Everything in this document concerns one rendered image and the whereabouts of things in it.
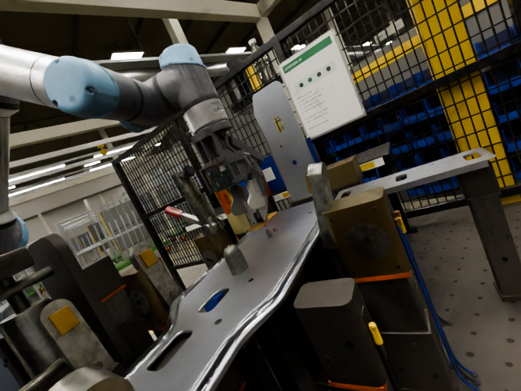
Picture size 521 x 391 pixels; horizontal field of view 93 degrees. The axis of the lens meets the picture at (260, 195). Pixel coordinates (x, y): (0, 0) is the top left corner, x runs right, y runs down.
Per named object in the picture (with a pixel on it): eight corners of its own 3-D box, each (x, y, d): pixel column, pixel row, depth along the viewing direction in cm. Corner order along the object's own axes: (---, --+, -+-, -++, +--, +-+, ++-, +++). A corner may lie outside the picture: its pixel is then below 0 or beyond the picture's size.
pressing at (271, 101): (326, 190, 72) (278, 77, 68) (291, 201, 78) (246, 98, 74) (326, 189, 73) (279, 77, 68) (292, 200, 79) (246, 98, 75)
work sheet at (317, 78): (367, 115, 86) (332, 27, 82) (308, 141, 98) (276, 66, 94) (367, 114, 88) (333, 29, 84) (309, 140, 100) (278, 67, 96)
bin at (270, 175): (306, 181, 82) (291, 145, 80) (243, 203, 101) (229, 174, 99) (324, 167, 94) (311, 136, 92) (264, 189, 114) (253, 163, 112)
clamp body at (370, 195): (490, 411, 36) (406, 192, 31) (399, 399, 42) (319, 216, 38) (477, 370, 41) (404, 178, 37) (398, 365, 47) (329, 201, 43)
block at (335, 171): (400, 280, 68) (351, 160, 64) (370, 283, 73) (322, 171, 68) (399, 264, 75) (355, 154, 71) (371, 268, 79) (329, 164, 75)
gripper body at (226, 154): (211, 198, 48) (182, 140, 47) (234, 185, 56) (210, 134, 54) (240, 185, 44) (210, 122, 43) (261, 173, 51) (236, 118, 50)
